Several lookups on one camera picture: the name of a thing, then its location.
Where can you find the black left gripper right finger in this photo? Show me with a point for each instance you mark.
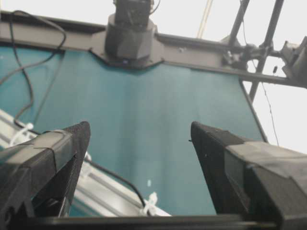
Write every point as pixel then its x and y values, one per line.
pixel 253 179

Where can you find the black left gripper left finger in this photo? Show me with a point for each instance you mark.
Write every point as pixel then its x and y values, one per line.
pixel 38 178

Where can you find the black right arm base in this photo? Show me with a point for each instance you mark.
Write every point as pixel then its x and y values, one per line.
pixel 128 46

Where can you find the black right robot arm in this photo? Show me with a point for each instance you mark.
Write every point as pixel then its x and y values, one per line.
pixel 133 12

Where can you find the aluminium rail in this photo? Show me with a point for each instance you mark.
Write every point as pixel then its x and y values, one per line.
pixel 96 194

